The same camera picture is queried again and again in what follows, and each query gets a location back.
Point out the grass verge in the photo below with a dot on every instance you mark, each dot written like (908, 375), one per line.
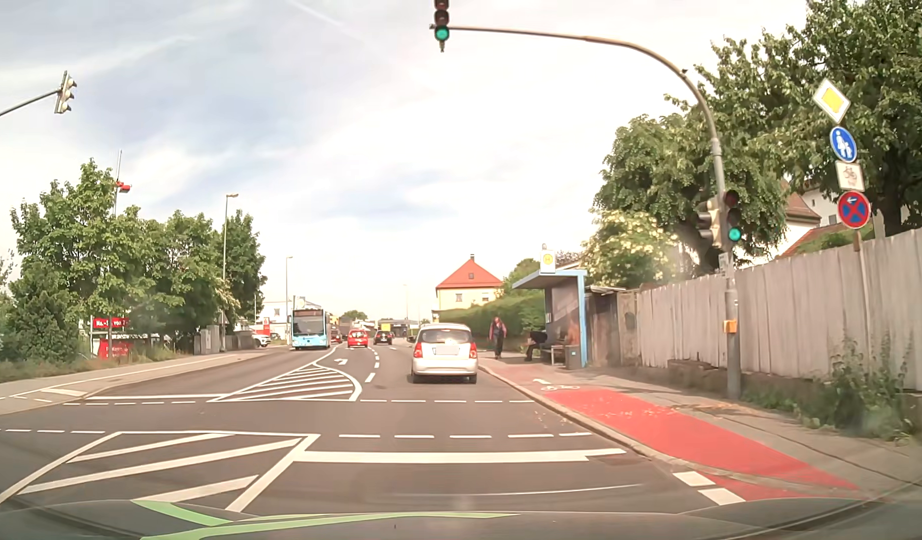
(48, 365)

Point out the pole with red sign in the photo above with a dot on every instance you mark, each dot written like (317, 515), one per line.
(118, 195)

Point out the blue and white bus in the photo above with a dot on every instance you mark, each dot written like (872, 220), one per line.
(309, 328)

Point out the blue bus shelter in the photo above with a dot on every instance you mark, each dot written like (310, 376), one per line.
(562, 307)

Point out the lamp post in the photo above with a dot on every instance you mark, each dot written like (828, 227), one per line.
(225, 262)
(287, 296)

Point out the red billboard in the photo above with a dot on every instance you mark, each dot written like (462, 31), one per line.
(110, 336)

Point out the grey asphalt road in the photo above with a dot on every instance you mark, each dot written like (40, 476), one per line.
(431, 420)

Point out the person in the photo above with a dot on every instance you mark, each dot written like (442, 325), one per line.
(536, 343)
(498, 334)

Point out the silver car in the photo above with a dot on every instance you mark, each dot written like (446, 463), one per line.
(444, 352)

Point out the litter bin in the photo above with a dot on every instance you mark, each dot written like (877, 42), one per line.
(573, 356)

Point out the pale wooden fence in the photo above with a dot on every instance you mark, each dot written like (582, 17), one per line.
(806, 315)

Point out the red car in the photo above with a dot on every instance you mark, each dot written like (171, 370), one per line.
(357, 338)

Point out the green hedge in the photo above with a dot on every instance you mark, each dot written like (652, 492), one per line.
(506, 313)

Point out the dark car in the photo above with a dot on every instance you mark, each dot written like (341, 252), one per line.
(383, 337)

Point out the red cycle path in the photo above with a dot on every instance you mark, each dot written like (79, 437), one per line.
(678, 431)

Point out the bus stop sign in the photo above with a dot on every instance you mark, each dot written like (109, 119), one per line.
(547, 262)

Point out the car's own bonnet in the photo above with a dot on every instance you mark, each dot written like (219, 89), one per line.
(446, 526)

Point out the road markings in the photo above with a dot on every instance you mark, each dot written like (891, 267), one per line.
(461, 455)

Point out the white house with red roof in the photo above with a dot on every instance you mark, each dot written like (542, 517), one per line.
(810, 217)

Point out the large green tree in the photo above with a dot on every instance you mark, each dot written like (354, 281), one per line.
(866, 90)
(671, 187)

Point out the grey pavement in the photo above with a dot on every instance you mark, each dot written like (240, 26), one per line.
(768, 431)
(93, 377)

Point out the road signs on post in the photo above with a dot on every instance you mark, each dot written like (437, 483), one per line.
(851, 208)

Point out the group of green trees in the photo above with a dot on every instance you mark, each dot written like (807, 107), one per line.
(101, 270)

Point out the white car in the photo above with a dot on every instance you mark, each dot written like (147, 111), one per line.
(260, 340)

